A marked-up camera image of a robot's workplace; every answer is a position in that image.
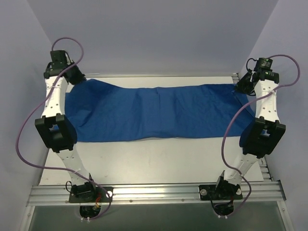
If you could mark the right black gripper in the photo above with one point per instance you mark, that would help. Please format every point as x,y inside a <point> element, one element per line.
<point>244,84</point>

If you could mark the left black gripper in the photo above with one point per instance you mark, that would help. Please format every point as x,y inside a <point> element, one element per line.
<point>77,75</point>

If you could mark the blue surgical drape cloth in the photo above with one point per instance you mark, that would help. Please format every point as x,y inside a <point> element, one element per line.
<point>102,112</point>

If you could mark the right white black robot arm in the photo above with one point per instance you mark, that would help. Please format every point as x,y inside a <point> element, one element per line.
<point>222,182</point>

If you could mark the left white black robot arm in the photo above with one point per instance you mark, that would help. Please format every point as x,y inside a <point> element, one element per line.
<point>55,129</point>

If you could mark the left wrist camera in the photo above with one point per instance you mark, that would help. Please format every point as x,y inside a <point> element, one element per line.
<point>60,57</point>

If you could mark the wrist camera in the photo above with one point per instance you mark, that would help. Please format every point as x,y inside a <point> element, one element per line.
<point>60,57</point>
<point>263,64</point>

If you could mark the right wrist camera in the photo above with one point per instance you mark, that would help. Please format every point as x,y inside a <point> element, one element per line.
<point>263,64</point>

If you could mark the aluminium front rail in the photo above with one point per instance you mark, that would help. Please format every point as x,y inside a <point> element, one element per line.
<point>56,195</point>

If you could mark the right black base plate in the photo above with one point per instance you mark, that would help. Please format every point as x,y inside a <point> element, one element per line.
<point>211,192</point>

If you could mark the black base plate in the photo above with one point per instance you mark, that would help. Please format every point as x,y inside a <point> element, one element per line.
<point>211,192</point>
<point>84,194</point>

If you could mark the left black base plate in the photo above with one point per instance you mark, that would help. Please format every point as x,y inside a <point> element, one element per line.
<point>84,194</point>

